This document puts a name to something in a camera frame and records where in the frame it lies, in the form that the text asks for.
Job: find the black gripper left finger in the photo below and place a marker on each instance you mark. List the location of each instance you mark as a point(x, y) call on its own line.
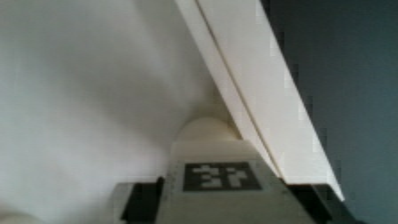
point(135, 202)

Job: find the white square tabletop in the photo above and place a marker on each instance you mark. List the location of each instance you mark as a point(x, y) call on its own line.
point(117, 68)

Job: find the white leg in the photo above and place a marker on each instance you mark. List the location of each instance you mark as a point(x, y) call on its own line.
point(222, 189)

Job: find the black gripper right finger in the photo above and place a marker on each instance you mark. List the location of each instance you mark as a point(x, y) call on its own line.
point(322, 204)

